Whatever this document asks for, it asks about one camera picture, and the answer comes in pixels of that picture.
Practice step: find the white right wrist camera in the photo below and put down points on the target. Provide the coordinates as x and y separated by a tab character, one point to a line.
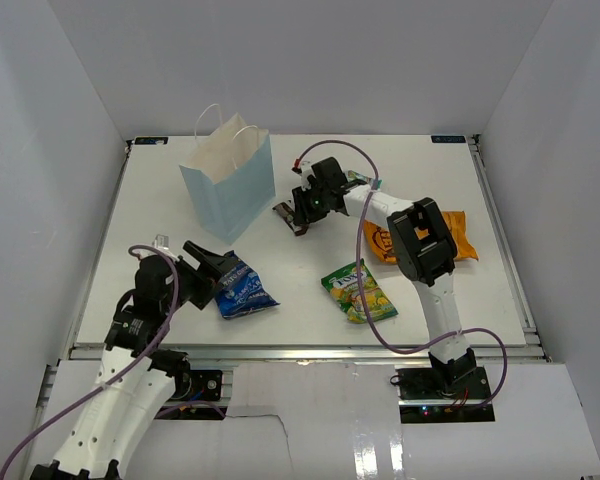
302	168

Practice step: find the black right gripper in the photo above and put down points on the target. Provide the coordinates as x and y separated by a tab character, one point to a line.
304	214

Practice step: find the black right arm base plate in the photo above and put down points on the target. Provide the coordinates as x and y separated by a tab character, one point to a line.
426	383

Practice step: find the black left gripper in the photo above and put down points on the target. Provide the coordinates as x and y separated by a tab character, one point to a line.
209	274

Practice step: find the light blue paper bag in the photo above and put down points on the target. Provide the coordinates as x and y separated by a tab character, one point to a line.
230	177

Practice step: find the blue Kettle chips bag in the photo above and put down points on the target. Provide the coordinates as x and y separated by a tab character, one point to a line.
242	292

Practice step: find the brown chocolate bar wrapper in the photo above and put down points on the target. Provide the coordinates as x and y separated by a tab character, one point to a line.
286	213

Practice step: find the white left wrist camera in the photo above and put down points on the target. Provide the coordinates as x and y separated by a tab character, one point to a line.
161	242

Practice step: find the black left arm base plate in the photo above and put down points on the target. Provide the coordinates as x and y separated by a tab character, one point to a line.
198	385

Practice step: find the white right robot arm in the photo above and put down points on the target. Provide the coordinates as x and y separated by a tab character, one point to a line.
422	245

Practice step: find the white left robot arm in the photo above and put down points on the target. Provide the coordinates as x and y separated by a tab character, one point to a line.
136	377

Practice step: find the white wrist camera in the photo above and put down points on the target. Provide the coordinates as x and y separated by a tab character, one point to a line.
161	242
302	168

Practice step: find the green Fox's candy bag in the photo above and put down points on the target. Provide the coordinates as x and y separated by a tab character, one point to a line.
349	284

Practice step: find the white front cover sheet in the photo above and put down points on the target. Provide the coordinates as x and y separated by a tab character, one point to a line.
337	421

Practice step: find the teal Fox's mint candy bag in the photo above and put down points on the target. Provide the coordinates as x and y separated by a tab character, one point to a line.
354	177

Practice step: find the orange Kettle chips bag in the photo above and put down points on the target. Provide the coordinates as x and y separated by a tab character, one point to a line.
381	244

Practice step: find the aluminium front frame rail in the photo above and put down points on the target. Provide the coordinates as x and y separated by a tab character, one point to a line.
532	352

